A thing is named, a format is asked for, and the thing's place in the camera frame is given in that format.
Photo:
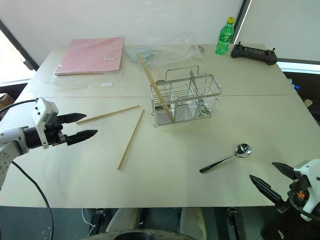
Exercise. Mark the wooden chopstick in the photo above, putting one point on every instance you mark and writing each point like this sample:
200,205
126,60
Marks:
108,114
153,82
131,139

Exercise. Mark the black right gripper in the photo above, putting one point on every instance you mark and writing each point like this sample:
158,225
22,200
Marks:
298,191

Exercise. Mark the clear flat plastic sleeve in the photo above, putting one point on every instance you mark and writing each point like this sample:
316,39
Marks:
75,81

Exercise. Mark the black window frame bar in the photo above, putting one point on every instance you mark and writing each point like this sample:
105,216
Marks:
242,20

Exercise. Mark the clear crumpled plastic bag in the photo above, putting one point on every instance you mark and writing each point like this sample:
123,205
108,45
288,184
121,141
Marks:
172,48

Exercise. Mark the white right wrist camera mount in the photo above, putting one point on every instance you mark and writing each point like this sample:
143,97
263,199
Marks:
311,185

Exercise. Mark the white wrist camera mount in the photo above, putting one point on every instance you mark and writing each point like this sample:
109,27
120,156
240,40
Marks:
311,185
43,110

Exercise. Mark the pink paper pack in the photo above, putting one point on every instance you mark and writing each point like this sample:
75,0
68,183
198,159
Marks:
92,56

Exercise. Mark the green plastic soda bottle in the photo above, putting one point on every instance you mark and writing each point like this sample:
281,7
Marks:
225,37

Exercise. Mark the white rounded shell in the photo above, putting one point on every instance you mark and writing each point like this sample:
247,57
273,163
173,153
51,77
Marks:
123,218
193,222

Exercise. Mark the black handheld remote controller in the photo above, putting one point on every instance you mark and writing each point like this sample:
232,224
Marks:
252,53

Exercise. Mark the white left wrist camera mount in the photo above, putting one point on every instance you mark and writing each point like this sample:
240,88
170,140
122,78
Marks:
43,110

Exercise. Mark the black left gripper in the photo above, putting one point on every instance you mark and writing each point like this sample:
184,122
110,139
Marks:
55,135

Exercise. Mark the black table leg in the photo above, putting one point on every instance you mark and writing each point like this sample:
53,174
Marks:
96,221
237,223

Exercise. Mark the brown cardboard box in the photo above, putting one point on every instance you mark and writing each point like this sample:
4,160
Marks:
6,100

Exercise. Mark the pale blue sheet in plastic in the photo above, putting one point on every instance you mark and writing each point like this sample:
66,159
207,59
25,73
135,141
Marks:
147,53

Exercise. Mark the small white label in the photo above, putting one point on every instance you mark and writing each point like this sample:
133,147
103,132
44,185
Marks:
106,84

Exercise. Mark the small round tape roll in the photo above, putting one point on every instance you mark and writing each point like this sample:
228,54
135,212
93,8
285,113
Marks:
200,49

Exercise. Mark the small blue-capped bottle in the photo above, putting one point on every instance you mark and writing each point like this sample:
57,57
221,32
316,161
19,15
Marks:
296,87

